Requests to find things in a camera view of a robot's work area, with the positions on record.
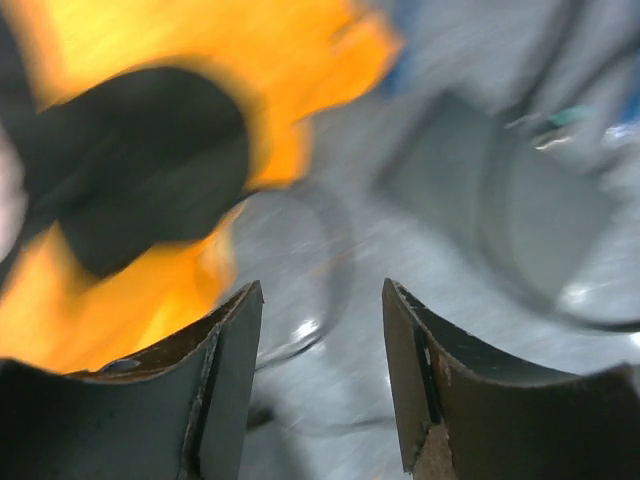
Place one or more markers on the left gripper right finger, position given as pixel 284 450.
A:
pixel 467 410

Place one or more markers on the orange Mickey Mouse pillow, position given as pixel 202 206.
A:
pixel 137 129

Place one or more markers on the black network switch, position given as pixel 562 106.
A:
pixel 514 210

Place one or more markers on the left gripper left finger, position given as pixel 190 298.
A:
pixel 175 410

